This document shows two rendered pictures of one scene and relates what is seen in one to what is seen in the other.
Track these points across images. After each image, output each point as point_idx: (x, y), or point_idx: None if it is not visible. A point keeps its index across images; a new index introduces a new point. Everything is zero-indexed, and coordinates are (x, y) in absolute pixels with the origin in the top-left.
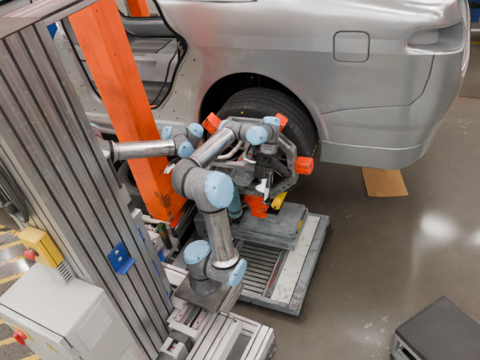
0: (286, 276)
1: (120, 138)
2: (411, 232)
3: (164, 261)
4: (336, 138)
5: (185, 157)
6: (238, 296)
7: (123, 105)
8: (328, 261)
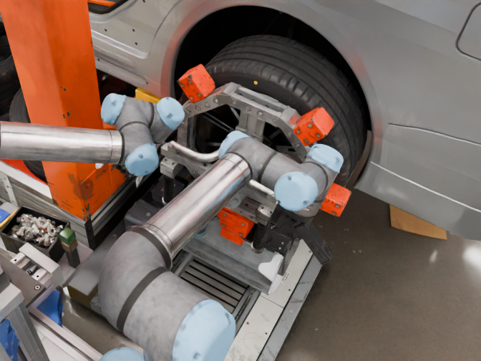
0: (248, 336)
1: (21, 74)
2: (439, 301)
3: (59, 310)
4: (396, 166)
5: (142, 229)
6: None
7: (36, 20)
8: (313, 320)
